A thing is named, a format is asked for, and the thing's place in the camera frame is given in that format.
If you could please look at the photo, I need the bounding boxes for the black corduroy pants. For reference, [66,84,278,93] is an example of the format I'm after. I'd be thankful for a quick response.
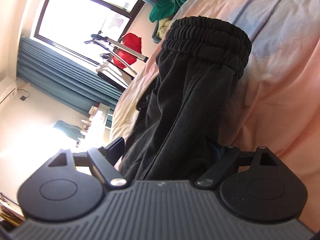
[119,16,252,181]

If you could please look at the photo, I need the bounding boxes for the white vanity desk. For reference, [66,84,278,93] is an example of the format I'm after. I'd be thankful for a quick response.
[78,103,113,151]

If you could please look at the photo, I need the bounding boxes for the wavy teal framed mirror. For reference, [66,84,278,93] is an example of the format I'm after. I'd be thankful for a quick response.
[54,120,85,142]

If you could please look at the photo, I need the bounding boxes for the black wooden rack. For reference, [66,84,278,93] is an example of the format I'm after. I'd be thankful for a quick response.
[97,72,126,92]

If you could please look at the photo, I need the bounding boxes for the teal left curtain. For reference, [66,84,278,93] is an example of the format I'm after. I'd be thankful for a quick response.
[17,37,122,128]

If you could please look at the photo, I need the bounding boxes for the pastel bed duvet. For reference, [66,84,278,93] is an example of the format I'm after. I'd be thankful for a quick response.
[108,0,320,227]

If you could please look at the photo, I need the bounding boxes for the silver garment steamer stand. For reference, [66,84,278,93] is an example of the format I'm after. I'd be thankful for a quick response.
[84,30,149,80]

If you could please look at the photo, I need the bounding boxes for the red hanging garment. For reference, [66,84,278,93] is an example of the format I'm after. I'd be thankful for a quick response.
[112,32,143,70]

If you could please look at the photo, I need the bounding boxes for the white air conditioner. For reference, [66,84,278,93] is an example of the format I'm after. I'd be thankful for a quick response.
[0,77,17,107]

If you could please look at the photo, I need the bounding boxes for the cream knitted garment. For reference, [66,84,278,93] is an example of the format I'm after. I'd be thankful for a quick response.
[157,17,172,39]

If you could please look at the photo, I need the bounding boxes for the green sweatshirt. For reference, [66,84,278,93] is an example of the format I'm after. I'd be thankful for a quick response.
[149,0,186,23]

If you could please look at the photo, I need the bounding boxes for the window with dark frame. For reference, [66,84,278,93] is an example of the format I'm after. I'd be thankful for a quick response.
[35,0,144,63]

